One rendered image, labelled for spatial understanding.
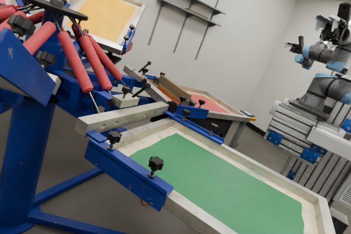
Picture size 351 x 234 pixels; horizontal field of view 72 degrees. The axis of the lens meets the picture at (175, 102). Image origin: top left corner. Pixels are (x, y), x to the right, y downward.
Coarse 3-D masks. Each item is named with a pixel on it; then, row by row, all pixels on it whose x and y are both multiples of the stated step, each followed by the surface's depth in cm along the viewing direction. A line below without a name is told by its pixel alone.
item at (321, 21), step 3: (318, 15) 102; (315, 18) 104; (318, 18) 103; (321, 18) 104; (324, 18) 105; (318, 21) 105; (321, 21) 105; (324, 21) 105; (327, 21) 105; (318, 24) 105; (321, 24) 106; (324, 24) 107; (315, 27) 105; (318, 27) 106; (321, 27) 107; (324, 27) 108
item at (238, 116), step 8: (152, 80) 195; (184, 88) 216; (192, 88) 220; (208, 96) 227; (224, 104) 211; (208, 112) 164; (216, 112) 170; (232, 112) 202; (240, 112) 197; (232, 120) 181; (240, 120) 186; (248, 120) 191
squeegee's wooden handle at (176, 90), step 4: (160, 76) 190; (164, 76) 188; (160, 80) 189; (164, 80) 185; (168, 80) 181; (164, 84) 185; (168, 84) 180; (172, 84) 176; (176, 84) 176; (168, 88) 179; (172, 88) 175; (176, 88) 172; (180, 88) 168; (172, 92) 174; (176, 92) 171; (180, 92) 167; (184, 92) 163; (176, 96) 170; (184, 96) 163; (188, 96) 160; (188, 100) 162
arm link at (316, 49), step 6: (348, 24) 133; (318, 42) 130; (324, 42) 129; (330, 42) 129; (306, 48) 131; (312, 48) 129; (318, 48) 127; (324, 48) 126; (330, 48) 130; (306, 54) 131; (312, 54) 128; (318, 54) 126; (318, 60) 127
